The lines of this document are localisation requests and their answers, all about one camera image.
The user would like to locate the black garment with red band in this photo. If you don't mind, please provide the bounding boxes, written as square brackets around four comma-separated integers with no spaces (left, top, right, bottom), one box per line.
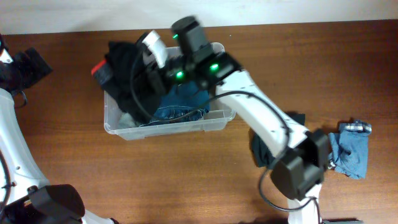
[91,41,167,124]

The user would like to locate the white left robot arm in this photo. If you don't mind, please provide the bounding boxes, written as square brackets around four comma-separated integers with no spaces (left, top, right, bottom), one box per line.
[1,41,116,224]

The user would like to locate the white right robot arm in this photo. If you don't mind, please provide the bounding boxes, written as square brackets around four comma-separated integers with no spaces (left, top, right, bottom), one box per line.
[137,16,328,223]

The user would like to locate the dark blue jeans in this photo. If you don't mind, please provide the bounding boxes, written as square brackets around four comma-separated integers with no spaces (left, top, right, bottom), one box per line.
[154,82,210,122]

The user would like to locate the light grey jeans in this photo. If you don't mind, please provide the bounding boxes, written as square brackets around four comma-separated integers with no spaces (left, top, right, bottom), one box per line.
[118,113,137,129]

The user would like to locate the clear plastic storage bin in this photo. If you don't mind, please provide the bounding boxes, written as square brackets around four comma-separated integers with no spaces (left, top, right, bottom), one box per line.
[104,92,236,141]

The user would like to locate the dark green folded garment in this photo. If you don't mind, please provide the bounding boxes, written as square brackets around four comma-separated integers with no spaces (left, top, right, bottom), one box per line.
[250,111,306,170]

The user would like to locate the light blue shorts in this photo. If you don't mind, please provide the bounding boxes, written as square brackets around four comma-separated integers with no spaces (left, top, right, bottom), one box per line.
[328,119,372,180]

